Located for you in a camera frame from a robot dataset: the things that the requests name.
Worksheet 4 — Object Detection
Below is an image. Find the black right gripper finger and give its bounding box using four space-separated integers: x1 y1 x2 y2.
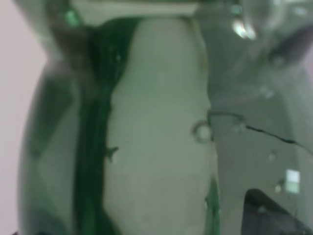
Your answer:
244 188 313 235

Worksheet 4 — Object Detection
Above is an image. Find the green transparent water bottle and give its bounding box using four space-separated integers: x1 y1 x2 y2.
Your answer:
17 0 313 235

